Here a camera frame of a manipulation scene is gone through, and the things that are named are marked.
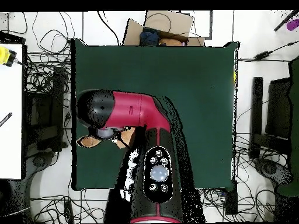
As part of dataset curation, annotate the orange terry towel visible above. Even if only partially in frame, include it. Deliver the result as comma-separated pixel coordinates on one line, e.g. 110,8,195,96
76,126,137,149

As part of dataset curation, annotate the dark green table cloth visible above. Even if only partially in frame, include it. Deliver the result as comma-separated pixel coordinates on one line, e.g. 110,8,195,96
71,38,240,192

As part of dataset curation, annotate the orange cloth in box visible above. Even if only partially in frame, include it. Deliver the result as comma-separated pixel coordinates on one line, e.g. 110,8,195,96
159,37,184,47

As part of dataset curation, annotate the dark blue cloth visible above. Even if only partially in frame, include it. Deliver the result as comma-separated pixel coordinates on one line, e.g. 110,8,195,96
139,27,161,47

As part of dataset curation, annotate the black equipment stand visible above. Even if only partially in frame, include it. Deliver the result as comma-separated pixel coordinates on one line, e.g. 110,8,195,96
23,66,68,152

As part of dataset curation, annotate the brown cardboard box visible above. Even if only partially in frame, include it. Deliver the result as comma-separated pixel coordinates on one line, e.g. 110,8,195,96
122,10,206,47

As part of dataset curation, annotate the black upright bar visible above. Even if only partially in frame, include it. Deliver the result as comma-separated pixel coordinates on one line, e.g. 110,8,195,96
249,76,264,160

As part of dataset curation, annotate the black box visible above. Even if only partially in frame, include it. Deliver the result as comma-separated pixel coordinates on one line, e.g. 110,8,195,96
224,179,238,215

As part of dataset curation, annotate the grey wheeled stand base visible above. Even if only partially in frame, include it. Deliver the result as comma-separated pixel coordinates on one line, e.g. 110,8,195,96
23,150,57,192
254,157,293,187

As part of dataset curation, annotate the black power strip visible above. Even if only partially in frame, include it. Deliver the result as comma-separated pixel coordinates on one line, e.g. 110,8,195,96
63,200,75,224

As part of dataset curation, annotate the black monitor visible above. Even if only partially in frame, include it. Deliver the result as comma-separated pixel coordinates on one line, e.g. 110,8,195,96
265,77,293,155

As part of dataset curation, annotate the white side table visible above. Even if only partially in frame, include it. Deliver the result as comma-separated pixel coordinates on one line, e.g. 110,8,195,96
0,43,24,180

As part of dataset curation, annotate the black marker pen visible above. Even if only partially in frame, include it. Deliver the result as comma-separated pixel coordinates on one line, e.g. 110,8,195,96
0,112,13,128

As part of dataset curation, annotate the green cloth on side table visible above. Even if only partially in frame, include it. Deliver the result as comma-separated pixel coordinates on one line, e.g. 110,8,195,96
276,55,299,197

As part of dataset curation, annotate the yellow and black tool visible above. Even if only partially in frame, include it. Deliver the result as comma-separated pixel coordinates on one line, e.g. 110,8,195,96
0,45,23,68

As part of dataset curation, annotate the black rod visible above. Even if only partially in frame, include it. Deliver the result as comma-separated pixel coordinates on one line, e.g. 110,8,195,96
273,9,299,32

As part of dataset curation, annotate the purple object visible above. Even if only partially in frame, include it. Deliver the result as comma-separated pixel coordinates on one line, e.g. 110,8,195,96
286,18,299,32

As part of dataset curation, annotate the black cable tangle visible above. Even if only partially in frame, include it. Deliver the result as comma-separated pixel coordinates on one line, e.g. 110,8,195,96
30,188,110,224
200,132,281,223
23,11,77,99

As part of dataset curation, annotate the white panel with dark frame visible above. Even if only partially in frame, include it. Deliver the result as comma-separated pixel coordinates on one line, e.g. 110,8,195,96
179,10,213,40

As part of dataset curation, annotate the black power adapter with cable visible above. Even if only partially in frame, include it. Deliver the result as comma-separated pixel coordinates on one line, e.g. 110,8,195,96
238,40,299,62

